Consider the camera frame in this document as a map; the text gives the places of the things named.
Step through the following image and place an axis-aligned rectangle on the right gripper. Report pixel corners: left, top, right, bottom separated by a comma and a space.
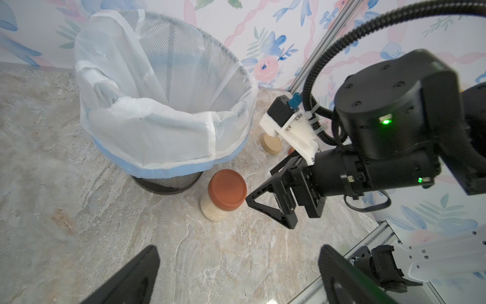
246, 149, 325, 229

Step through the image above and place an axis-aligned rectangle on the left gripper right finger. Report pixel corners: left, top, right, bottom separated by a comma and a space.
318, 244, 395, 304

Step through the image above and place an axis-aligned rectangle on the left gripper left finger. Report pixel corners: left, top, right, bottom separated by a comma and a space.
83, 245, 160, 304

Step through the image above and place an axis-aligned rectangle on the red lid jar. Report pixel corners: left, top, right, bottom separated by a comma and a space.
200, 169, 248, 222

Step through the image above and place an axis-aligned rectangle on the tan jar lid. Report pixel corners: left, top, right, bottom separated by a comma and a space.
259, 133, 283, 155

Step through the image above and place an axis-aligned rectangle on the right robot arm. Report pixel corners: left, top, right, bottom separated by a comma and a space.
246, 50, 485, 229

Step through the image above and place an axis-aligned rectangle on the black mesh trash bin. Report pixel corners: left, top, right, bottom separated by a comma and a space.
129, 10, 257, 194

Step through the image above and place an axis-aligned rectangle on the white trash bag liner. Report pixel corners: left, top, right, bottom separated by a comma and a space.
74, 10, 258, 179

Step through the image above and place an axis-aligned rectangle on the aluminium front rail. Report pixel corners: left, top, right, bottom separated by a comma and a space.
288, 220, 447, 304

